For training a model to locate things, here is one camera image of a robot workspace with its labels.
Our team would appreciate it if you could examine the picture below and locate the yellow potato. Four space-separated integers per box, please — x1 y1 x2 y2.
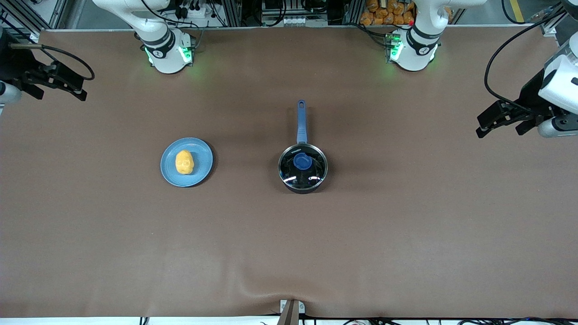
175 150 195 175

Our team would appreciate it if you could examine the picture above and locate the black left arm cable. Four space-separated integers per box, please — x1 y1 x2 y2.
484 7 566 103

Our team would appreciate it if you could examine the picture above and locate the dark pot with blue handle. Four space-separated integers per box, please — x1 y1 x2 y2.
278 100 329 195

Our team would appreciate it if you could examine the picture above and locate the power strip with black plugs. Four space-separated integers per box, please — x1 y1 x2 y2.
174 0 215 19

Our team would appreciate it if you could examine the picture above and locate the blue plate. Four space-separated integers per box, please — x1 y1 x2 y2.
160 137 214 188

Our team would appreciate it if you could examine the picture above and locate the aluminium frame post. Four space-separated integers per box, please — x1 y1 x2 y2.
0 0 68 43
540 5 578 37
221 0 243 27

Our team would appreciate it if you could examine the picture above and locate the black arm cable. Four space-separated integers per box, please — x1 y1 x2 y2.
484 7 566 103
9 43 95 82

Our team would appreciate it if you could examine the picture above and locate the white power strip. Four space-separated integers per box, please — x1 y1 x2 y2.
284 16 328 27

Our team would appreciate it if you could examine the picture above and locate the brown table mat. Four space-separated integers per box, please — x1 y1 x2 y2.
0 26 578 319

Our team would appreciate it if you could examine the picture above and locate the glass lid with blue knob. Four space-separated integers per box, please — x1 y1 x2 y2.
279 144 328 189

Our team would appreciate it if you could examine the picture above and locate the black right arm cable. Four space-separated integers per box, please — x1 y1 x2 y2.
9 43 95 82

